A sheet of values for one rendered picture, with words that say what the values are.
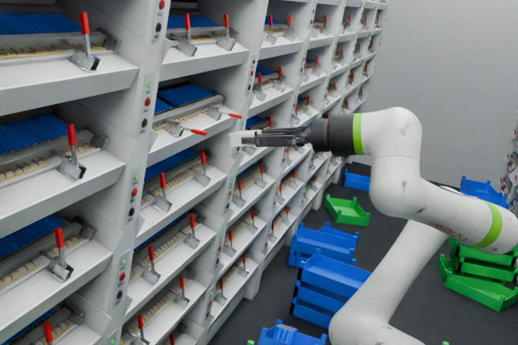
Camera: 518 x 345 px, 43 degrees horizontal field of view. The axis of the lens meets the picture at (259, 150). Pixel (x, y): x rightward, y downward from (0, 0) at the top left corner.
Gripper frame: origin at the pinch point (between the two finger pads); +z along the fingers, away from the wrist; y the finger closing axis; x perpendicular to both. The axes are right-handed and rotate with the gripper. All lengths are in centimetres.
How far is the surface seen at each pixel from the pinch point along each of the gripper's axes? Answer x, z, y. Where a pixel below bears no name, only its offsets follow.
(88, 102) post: 13.6, 19.9, -31.7
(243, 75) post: 11.9, 12.3, 38.4
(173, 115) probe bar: 6.3, 17.2, -0.3
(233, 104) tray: 3.6, 15.9, 38.0
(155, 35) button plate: 25.3, 6.2, -27.2
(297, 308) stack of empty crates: -91, 22, 105
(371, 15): 26, 14, 319
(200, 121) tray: 2.5, 16.4, 13.7
